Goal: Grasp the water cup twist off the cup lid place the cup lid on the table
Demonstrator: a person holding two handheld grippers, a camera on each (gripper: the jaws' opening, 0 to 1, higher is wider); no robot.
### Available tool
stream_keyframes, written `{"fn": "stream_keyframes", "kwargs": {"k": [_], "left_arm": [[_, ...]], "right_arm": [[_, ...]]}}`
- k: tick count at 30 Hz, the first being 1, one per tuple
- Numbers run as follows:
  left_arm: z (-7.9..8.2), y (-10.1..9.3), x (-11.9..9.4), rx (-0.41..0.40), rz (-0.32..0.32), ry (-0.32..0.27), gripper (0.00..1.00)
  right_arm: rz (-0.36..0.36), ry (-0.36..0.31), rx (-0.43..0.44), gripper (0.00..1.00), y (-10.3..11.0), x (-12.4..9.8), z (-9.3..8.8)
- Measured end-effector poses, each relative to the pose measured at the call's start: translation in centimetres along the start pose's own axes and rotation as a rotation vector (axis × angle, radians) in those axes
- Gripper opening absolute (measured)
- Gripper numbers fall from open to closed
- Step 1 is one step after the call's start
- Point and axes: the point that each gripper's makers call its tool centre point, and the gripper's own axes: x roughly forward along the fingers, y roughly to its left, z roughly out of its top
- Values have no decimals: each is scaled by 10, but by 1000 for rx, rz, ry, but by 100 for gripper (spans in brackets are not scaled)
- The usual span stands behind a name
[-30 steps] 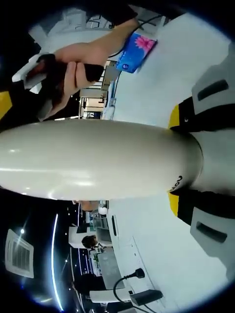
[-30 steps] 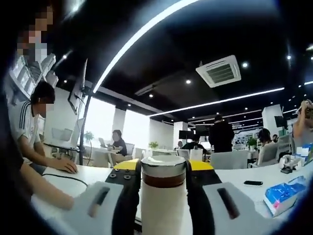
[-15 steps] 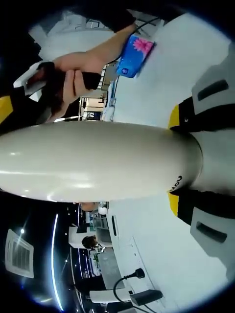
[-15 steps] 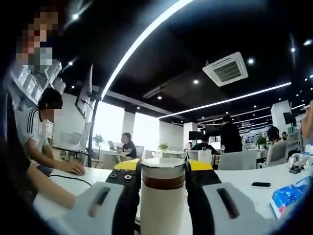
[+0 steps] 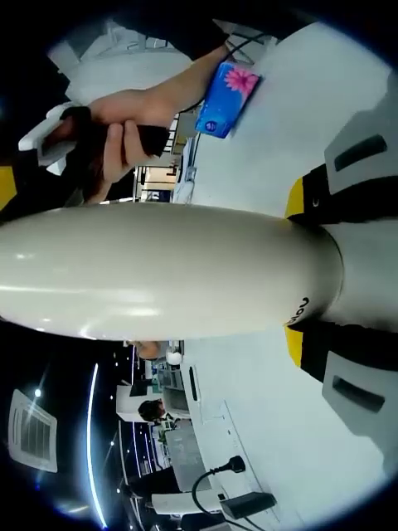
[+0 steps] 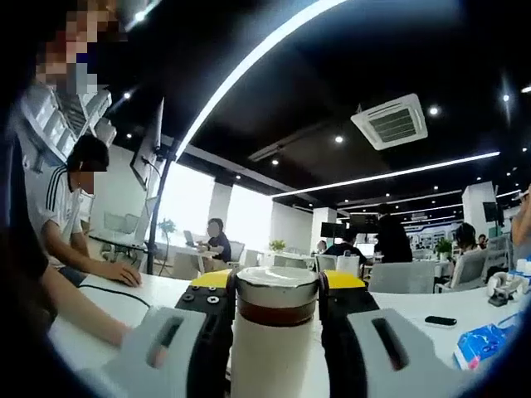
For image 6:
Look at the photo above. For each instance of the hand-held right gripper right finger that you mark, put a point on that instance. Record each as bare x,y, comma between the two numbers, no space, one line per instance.
394,356

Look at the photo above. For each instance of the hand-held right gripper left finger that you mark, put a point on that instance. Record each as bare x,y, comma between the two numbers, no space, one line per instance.
166,356

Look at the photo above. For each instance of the white water cup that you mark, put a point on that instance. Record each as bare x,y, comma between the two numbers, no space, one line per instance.
274,356

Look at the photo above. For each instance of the white brown-banded cup lid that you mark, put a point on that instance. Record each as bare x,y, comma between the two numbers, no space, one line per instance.
276,286

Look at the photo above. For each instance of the white table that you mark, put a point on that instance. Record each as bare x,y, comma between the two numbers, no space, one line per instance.
398,307

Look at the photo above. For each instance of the black phone on table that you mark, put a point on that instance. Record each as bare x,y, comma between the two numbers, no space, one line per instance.
441,320

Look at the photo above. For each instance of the grey office chair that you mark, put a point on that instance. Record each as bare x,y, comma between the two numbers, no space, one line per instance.
402,278

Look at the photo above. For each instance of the blue tissue pack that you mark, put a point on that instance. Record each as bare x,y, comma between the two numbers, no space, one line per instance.
481,346

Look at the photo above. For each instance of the white cylindrical appliance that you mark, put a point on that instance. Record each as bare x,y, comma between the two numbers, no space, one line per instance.
348,265

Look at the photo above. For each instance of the black monitor on stand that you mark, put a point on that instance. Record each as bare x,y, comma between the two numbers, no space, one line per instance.
149,153

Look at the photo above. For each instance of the ceiling air conditioner vent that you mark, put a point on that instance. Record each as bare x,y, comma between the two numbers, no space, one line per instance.
390,122

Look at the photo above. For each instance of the shelf of white bins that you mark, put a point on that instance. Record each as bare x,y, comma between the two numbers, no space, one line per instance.
54,120

